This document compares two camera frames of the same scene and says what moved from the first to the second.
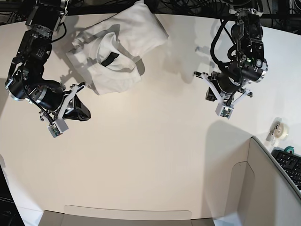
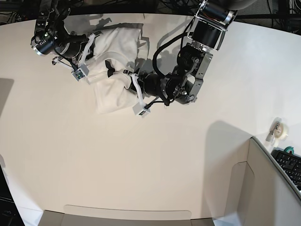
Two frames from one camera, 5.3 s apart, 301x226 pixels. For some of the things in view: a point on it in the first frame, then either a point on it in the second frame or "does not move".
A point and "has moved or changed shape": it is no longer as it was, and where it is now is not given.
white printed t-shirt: (107, 46) has moved or changed shape
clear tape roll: (278, 130) does not move
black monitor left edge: (10, 215) does not move
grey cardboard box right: (263, 193) does not move
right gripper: (227, 97) to (152, 85)
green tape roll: (290, 148) does not move
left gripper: (56, 101) to (75, 48)
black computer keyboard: (291, 163) does not move
